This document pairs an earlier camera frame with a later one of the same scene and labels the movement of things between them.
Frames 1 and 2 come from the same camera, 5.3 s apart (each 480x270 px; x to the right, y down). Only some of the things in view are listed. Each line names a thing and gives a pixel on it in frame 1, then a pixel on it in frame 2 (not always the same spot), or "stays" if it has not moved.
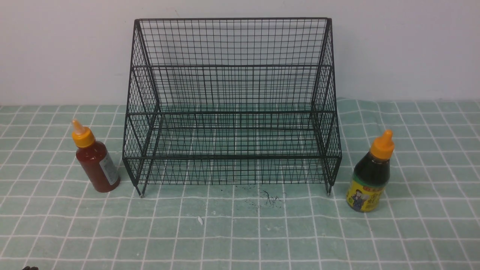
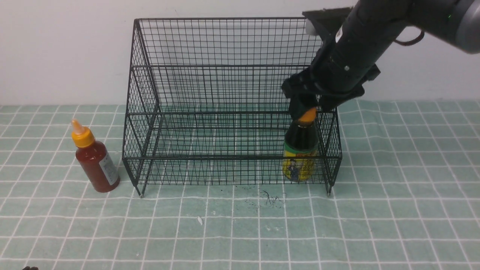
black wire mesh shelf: x=233 y=101 stays
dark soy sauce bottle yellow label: x=371 y=175 -> x=299 y=165
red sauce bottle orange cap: x=95 y=159 stays
